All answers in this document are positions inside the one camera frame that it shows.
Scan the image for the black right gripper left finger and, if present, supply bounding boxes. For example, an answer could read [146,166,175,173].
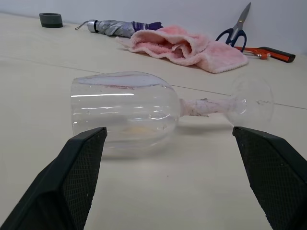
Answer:
[0,126,108,230]

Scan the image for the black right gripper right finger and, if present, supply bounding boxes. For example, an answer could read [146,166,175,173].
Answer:
[232,126,307,230]

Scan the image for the clear plastic wine glass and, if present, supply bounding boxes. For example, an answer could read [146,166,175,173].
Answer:
[69,71,275,161]

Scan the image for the orange black hand tool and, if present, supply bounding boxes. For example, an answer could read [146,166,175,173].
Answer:
[234,46,296,64]

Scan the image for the pink fluffy towel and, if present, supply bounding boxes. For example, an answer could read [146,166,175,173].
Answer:
[115,24,249,74]

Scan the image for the dark grey tape roll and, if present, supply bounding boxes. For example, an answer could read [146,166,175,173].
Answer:
[39,12,63,28]

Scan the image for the folded silver purple umbrella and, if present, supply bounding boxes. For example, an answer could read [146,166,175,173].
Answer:
[74,19,164,39]

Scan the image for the blue handled scissors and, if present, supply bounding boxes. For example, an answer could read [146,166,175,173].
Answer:
[215,2,252,53]

